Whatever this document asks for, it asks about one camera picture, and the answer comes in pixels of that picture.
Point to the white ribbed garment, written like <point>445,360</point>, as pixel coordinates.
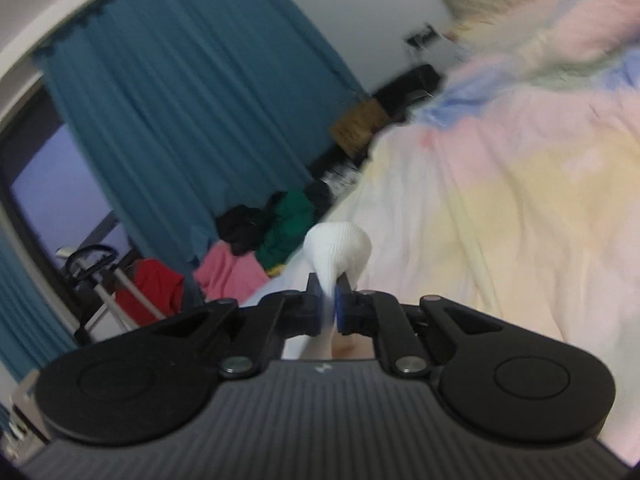
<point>333,249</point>

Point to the brown cardboard box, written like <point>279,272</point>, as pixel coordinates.
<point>355,130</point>

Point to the white drying rack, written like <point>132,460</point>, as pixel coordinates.
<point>96,266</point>

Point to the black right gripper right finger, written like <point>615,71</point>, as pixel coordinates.
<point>499,380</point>

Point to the green cloth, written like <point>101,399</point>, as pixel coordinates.
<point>290,215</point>

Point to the teal curtain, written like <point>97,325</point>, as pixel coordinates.
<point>186,108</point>

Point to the pastel rainbow bed cover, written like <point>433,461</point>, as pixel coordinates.
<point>516,191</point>

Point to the pink cloth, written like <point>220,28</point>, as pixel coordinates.
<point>224,275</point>

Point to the red cloth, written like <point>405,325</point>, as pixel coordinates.
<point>162,286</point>

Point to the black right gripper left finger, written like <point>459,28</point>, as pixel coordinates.
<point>140,386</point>

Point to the black cloth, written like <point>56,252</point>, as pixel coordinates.
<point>244,228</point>

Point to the dark framed window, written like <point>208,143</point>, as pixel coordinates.
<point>53,200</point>

